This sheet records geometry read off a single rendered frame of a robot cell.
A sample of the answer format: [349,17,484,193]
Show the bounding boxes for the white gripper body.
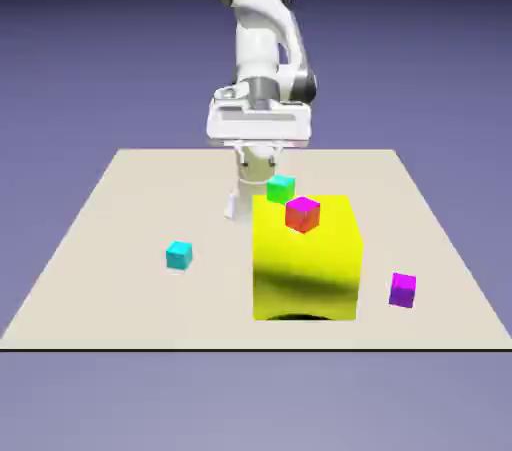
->
[205,97,314,149]

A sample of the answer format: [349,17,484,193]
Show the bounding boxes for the small purple cube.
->
[388,271,418,309]

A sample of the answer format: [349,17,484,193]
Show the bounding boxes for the large yellow box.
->
[251,193,365,323]

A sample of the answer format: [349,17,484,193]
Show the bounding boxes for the small cyan cube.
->
[164,240,194,272]

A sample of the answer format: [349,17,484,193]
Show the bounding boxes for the small green cube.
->
[266,174,298,206]

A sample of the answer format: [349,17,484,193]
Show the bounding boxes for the small red cube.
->
[284,195,322,235]

